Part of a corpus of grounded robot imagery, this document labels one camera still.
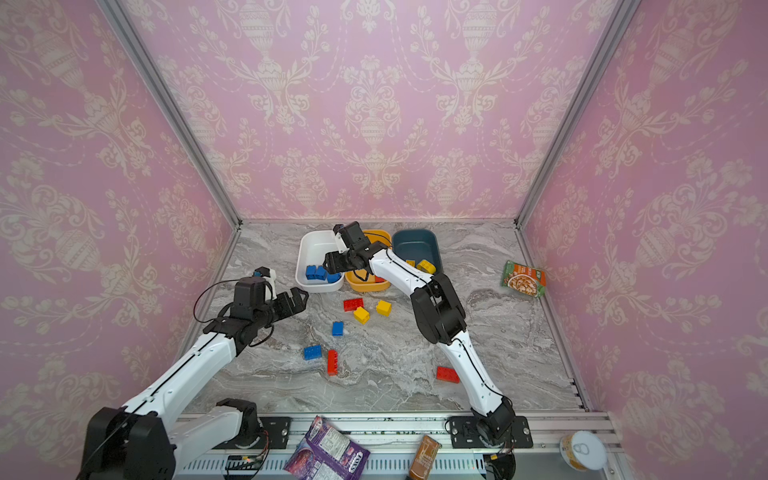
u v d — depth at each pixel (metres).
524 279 1.02
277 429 0.75
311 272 1.03
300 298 0.79
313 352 0.86
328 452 0.70
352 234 0.79
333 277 1.01
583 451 0.67
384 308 0.95
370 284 1.03
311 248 1.13
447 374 0.81
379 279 0.70
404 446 0.74
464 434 0.73
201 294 1.06
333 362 0.84
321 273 1.03
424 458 0.67
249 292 0.65
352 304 0.96
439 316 0.63
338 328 0.92
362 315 0.94
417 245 1.11
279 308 0.76
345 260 0.86
